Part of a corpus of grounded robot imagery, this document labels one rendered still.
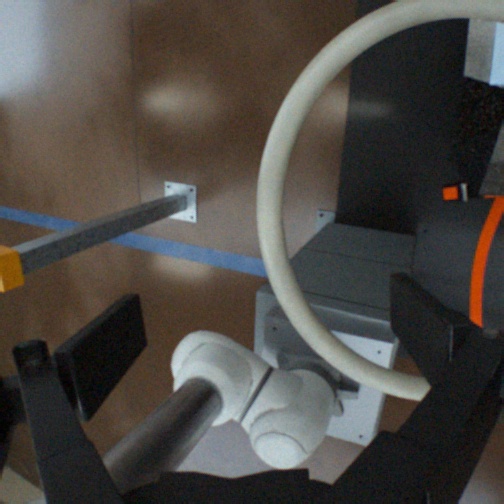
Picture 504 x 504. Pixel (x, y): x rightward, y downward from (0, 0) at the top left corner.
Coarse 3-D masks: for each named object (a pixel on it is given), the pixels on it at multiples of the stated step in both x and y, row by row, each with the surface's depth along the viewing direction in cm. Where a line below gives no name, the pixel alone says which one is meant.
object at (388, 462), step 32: (480, 352) 11; (448, 384) 9; (480, 384) 9; (416, 416) 8; (448, 416) 8; (480, 416) 9; (384, 448) 7; (416, 448) 7; (448, 448) 7; (480, 448) 9; (352, 480) 6; (384, 480) 6; (416, 480) 6; (448, 480) 7
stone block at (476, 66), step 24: (480, 24) 67; (456, 48) 119; (480, 48) 69; (456, 72) 105; (480, 72) 70; (456, 96) 93; (480, 96) 73; (456, 120) 84; (480, 120) 77; (456, 144) 90; (480, 144) 81; (456, 168) 96; (480, 168) 86; (480, 192) 92
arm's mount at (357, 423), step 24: (264, 336) 102; (288, 336) 100; (336, 336) 95; (360, 336) 93; (384, 336) 93; (264, 360) 105; (384, 360) 92; (360, 384) 96; (360, 408) 98; (336, 432) 102; (360, 432) 100
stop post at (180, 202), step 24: (168, 192) 207; (192, 192) 200; (120, 216) 162; (144, 216) 174; (168, 216) 191; (192, 216) 205; (48, 240) 131; (72, 240) 138; (96, 240) 150; (0, 264) 111; (24, 264) 121; (48, 264) 130; (0, 288) 114
